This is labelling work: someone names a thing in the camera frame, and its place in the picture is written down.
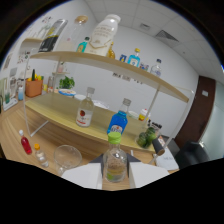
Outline clear bottle orange cap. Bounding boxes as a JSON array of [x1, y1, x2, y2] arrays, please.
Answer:
[[33, 143, 50, 168]]

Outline small red liquid bottle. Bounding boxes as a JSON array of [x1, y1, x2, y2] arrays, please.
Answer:
[[18, 129, 33, 155]]

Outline white cup red lid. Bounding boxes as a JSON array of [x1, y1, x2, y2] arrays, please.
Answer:
[[138, 108, 149, 122]]

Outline white cup blue band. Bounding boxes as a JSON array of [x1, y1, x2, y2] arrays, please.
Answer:
[[17, 85, 25, 101]]

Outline white tray with green cup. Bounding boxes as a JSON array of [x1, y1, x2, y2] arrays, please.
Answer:
[[2, 91, 18, 111]]

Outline clear drinking glass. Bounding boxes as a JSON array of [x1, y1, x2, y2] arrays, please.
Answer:
[[53, 144, 83, 177]]

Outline white notebook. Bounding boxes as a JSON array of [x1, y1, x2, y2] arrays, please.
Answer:
[[154, 146, 180, 172]]

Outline dark brown cylinder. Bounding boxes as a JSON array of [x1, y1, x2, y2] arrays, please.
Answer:
[[151, 136, 166, 157]]

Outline glass jar of limes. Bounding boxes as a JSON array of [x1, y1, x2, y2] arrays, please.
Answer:
[[134, 124, 161, 149]]

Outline black office chair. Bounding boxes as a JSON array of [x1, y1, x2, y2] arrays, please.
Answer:
[[174, 140, 211, 169]]

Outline blue liquid bottle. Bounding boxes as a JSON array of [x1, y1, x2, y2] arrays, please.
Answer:
[[106, 97, 132, 135]]

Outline clear bottle red label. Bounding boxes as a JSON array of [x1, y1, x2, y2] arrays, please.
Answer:
[[75, 86, 96, 128]]

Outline two-tier wooden shelf rack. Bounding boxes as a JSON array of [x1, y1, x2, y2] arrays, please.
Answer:
[[22, 50, 196, 164]]

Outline brown door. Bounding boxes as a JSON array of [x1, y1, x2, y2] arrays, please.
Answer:
[[174, 75, 214, 149]]

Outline blue rimmed bowl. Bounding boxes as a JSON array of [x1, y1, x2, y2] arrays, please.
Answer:
[[59, 88, 77, 98]]

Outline green potted plant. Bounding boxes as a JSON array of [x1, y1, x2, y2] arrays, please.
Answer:
[[59, 75, 76, 90]]

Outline clear bottle blue cap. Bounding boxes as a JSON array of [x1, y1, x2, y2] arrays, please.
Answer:
[[149, 58, 163, 78]]

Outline small light blue bottle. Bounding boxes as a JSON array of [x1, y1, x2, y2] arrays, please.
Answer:
[[127, 48, 142, 68]]

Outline amber liquid bottle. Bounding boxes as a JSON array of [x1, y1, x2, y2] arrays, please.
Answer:
[[107, 41, 116, 60]]

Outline small teal bottle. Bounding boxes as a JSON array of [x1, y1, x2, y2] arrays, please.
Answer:
[[76, 36, 91, 54]]

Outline large white plastic bottle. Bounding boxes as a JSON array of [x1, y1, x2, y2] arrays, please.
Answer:
[[84, 13, 122, 57]]

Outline large glass jar cork lid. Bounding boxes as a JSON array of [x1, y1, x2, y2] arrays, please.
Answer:
[[54, 14, 89, 53]]

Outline black silver tall can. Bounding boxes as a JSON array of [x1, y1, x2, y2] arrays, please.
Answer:
[[38, 18, 69, 53]]

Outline wooden wall shelf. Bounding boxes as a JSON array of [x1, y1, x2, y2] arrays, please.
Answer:
[[21, 37, 44, 45]]

